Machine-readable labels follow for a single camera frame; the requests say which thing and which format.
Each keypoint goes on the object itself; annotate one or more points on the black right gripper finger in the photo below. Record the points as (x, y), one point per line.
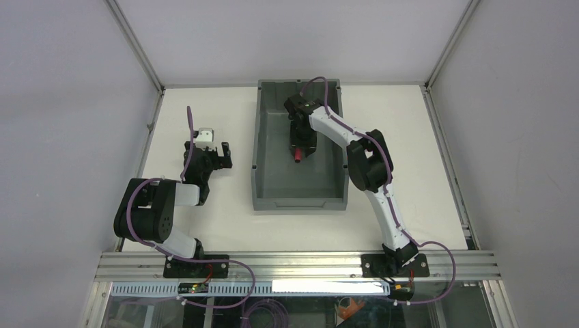
(294, 150)
(309, 150)

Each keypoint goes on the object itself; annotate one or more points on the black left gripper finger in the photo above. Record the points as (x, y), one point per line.
(225, 147)
(225, 162)

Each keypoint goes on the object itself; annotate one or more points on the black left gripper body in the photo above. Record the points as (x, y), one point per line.
(207, 154)

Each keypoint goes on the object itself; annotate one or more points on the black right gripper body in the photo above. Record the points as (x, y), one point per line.
(302, 141)

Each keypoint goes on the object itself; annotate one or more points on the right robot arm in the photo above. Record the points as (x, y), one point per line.
(370, 169)

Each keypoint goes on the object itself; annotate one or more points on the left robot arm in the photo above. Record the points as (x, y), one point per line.
(145, 214)

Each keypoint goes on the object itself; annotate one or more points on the grey plastic bin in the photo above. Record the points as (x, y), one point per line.
(318, 182)

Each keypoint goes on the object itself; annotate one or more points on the orange object under table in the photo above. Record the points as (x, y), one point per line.
(347, 307)

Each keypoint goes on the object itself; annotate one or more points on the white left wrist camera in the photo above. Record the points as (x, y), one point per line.
(204, 138)

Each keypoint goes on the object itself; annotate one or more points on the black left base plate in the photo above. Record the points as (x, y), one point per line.
(179, 269)

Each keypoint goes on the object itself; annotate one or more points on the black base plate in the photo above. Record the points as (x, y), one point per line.
(378, 265)
(179, 269)

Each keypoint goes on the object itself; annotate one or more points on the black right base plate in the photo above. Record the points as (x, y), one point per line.
(378, 265)

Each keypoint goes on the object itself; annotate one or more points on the white slotted cable duct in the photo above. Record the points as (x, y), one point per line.
(275, 288)

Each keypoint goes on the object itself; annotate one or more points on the aluminium mounting rail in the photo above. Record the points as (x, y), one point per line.
(430, 266)

